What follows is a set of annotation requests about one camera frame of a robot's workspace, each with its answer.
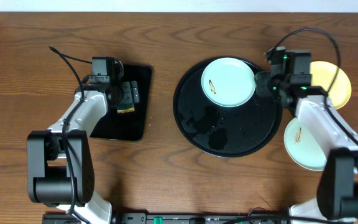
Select green yellow sponge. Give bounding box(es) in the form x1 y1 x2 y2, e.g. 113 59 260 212
116 103 135 114

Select yellow plate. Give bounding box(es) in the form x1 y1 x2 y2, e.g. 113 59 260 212
310 61 352 109

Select light green plate with stain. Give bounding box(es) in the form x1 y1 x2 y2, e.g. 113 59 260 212
201 57 255 108

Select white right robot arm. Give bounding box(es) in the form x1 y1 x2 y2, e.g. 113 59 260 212
255 47 358 222

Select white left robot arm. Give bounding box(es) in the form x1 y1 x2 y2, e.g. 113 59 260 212
26 65 152 223

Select black rectangular tray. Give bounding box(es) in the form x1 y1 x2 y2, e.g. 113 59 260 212
90 64 152 141

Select round black tray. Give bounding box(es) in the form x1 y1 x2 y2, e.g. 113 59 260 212
173 57 283 157

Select left black cable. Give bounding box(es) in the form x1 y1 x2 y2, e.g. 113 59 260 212
48 45 93 103

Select black cable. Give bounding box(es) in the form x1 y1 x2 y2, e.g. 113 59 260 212
264 27 358 169
48 45 93 103

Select right black cable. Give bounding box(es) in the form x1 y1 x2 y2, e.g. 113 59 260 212
264 27 358 169

